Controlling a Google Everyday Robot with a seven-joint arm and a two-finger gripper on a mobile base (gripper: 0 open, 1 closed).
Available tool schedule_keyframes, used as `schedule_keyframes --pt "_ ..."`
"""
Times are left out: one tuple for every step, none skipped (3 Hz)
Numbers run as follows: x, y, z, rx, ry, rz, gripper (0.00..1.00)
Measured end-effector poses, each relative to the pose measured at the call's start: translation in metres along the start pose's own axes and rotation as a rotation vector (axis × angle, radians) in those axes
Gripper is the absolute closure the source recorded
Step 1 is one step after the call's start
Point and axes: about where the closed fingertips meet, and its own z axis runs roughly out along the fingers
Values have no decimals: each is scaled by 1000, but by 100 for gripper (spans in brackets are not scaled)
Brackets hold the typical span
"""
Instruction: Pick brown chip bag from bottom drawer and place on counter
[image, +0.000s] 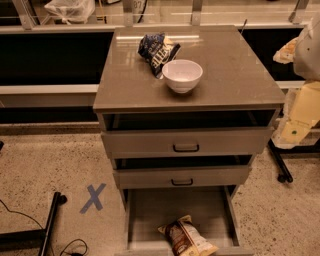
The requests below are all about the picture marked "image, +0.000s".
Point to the blue tape cross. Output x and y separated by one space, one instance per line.
94 194

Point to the black stand leg right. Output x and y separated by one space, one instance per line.
277 153

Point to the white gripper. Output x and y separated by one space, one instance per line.
308 55

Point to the black stand leg left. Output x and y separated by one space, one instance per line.
39 238

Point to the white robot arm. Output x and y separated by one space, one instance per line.
306 64

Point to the black top drawer handle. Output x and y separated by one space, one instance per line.
185 148

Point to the grey drawer cabinet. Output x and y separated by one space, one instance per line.
235 91

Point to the bottom grey open drawer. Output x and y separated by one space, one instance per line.
210 210

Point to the top grey drawer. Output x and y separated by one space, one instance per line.
212 142

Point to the middle grey drawer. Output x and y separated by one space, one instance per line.
161 178

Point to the brown chip bag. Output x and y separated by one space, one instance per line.
185 238

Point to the black middle drawer handle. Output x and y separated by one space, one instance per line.
178 183

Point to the blue chip bag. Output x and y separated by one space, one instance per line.
157 50

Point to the white bowl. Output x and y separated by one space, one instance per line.
181 75

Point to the black stand leg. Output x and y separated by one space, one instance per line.
277 153
39 238

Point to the clear plastic bag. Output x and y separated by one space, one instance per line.
71 11

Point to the black drawer handle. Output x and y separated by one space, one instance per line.
185 148
178 183

